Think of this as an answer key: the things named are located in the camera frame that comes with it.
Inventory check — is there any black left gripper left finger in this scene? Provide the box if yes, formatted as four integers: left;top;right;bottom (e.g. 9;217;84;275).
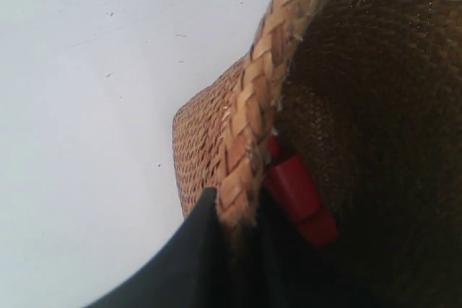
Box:
90;188;231;308

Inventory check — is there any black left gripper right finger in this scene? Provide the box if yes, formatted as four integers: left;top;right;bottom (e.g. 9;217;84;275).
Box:
248;189;347;307

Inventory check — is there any red block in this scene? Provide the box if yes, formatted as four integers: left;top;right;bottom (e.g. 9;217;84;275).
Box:
263;136;338;249

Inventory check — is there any brown woven wicker basket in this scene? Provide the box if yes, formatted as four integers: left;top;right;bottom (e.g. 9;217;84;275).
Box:
173;0;461;307

